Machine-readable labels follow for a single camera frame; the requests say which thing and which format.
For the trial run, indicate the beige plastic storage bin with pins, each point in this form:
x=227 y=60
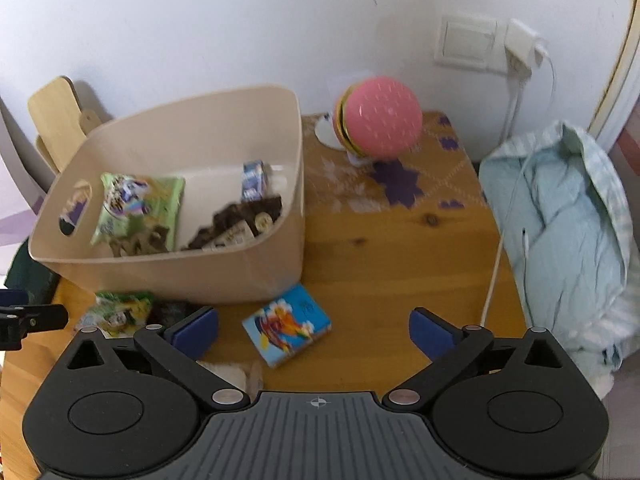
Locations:
x=200 y=275

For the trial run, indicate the white round stand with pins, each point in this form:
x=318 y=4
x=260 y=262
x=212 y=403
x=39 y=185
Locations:
x=327 y=137

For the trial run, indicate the wooden stand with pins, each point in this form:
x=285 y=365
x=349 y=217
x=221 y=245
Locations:
x=55 y=110

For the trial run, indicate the pink burger toy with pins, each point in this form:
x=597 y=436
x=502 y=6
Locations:
x=382 y=120

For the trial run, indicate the cream door frame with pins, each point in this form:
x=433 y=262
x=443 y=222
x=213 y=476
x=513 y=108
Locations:
x=612 y=95

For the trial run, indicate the black and cream packet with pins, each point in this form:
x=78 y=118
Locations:
x=225 y=237

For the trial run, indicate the light blue blanket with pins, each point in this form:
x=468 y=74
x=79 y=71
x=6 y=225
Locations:
x=565 y=220

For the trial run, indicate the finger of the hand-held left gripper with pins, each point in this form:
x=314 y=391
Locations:
x=35 y=317
x=12 y=296

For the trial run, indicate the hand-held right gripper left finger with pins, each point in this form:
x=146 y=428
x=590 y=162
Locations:
x=200 y=330

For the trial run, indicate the white charger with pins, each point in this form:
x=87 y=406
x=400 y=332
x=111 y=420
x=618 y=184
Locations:
x=520 y=45

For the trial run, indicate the dark brown snack packet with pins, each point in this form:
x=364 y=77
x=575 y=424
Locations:
x=250 y=210

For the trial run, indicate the green snack packet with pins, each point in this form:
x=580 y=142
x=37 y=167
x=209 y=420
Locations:
x=120 y=310
x=150 y=200

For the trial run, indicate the dark green tissue pack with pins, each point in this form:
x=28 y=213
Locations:
x=25 y=270

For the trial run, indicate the wooden desk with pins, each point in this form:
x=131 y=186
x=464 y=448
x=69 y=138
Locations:
x=390 y=260

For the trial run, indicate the white wall switch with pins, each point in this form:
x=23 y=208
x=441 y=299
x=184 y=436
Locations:
x=465 y=42

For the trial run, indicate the black box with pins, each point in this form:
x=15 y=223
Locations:
x=170 y=312

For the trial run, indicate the small blue carton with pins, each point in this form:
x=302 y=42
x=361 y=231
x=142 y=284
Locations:
x=252 y=180

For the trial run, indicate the white cloth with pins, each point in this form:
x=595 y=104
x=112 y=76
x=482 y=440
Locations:
x=230 y=372

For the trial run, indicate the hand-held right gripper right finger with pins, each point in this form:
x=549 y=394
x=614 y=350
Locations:
x=425 y=327

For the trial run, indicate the blue cartoon box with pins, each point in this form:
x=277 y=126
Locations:
x=285 y=325

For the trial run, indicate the purple board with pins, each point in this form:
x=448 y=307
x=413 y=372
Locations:
x=15 y=170

